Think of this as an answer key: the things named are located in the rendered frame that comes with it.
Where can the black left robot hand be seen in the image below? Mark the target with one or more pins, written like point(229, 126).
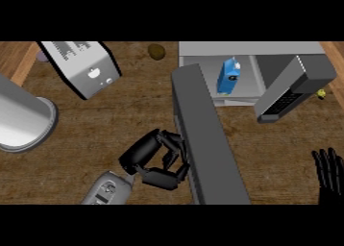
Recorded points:
point(144, 150)

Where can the small yellow-green fruit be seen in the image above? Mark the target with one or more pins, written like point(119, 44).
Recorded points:
point(321, 93)

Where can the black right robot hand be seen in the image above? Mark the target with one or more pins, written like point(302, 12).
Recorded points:
point(332, 179)

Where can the silver toaster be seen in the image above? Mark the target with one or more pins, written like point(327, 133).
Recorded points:
point(82, 67)

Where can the grey microwave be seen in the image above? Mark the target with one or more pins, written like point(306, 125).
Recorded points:
point(275, 80)

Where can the silver cylindrical appliance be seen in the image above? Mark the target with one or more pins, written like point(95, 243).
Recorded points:
point(17, 112)

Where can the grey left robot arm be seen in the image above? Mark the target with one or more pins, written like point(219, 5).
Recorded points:
point(107, 189)

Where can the dark grey microwave door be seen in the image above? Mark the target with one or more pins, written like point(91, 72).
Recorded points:
point(206, 137)

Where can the blue milk carton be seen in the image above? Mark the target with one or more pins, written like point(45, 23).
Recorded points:
point(228, 77)

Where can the brown potato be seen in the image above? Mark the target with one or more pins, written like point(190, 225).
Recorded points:
point(157, 51)

